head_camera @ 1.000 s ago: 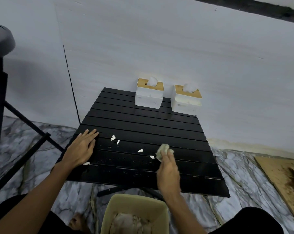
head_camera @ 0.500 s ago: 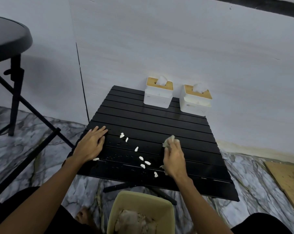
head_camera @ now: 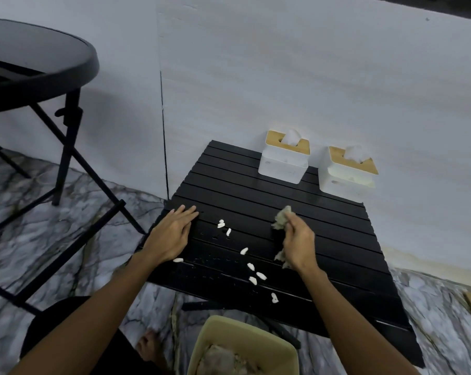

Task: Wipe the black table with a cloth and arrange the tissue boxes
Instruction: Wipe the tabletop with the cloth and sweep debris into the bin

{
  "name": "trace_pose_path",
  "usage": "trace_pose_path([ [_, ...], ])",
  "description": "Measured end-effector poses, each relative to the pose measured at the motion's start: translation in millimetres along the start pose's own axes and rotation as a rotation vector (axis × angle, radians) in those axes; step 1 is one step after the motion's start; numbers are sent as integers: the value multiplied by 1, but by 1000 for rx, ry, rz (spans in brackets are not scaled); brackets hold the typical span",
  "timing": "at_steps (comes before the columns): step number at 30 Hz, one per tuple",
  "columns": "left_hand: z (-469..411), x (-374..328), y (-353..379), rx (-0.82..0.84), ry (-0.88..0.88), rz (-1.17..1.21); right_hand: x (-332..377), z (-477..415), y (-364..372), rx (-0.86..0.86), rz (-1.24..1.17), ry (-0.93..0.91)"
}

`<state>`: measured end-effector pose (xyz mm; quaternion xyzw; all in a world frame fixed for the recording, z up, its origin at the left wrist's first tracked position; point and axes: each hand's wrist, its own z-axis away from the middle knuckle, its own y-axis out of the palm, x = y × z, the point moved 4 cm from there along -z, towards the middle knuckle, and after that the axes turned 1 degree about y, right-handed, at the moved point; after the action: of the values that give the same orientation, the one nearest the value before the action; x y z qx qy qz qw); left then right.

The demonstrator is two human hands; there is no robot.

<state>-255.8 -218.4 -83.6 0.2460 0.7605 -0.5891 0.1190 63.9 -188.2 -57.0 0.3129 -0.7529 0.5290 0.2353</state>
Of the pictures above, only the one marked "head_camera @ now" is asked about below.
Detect beige plastic bin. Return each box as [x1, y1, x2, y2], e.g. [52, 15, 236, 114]
[186, 315, 300, 375]

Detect white tissue box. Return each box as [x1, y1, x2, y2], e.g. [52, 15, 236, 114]
[258, 130, 311, 185]
[318, 145, 379, 204]

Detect scattered white paper scraps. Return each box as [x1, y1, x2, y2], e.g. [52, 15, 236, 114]
[172, 219, 280, 304]

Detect grey rag in bin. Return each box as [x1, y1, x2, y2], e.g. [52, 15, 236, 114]
[196, 344, 263, 375]

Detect grey-green cleaning rag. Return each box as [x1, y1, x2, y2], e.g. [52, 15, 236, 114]
[270, 205, 295, 270]

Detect person's right forearm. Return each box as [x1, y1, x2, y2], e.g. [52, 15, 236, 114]
[297, 265, 422, 375]

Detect round black glass-top table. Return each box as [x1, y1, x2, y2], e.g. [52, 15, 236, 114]
[0, 16, 147, 317]

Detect black slatted table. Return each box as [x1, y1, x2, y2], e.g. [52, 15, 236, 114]
[135, 139, 425, 370]

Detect person's black shorts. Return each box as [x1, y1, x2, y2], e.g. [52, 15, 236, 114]
[19, 295, 158, 375]

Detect person's bare foot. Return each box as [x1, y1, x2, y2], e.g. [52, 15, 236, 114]
[135, 330, 170, 371]

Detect white tissue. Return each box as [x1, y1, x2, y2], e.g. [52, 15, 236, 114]
[281, 128, 302, 147]
[343, 145, 371, 165]

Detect person's left forearm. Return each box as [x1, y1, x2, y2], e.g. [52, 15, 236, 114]
[8, 249, 172, 375]

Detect person's left hand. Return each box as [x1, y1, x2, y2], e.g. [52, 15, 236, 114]
[141, 205, 200, 266]

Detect person's right hand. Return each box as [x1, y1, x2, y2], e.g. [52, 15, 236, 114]
[284, 211, 320, 272]

